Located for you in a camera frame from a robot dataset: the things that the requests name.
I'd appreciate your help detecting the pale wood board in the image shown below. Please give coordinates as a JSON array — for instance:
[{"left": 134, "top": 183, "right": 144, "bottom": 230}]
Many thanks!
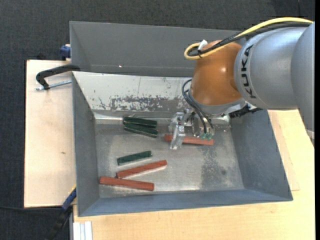
[{"left": 23, "top": 59, "right": 77, "bottom": 208}]

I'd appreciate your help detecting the red-brown flat block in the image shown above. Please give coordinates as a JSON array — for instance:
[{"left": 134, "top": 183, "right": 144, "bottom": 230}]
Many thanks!
[
  {"left": 115, "top": 159, "right": 168, "bottom": 180},
  {"left": 163, "top": 133, "right": 215, "bottom": 146},
  {"left": 98, "top": 175, "right": 155, "bottom": 192}
]

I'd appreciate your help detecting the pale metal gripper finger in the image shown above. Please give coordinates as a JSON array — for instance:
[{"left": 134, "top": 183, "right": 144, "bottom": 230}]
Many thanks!
[
  {"left": 170, "top": 124, "right": 186, "bottom": 151},
  {"left": 168, "top": 115, "right": 180, "bottom": 135}
]

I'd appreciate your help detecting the dark green flat block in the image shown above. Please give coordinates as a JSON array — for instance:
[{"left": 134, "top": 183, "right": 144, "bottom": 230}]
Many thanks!
[
  {"left": 116, "top": 150, "right": 153, "bottom": 166},
  {"left": 122, "top": 116, "right": 158, "bottom": 129},
  {"left": 123, "top": 122, "right": 159, "bottom": 139}
]

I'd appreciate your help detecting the grey metal bin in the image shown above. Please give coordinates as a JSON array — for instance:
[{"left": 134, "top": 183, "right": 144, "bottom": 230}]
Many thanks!
[{"left": 69, "top": 20, "right": 294, "bottom": 217}]

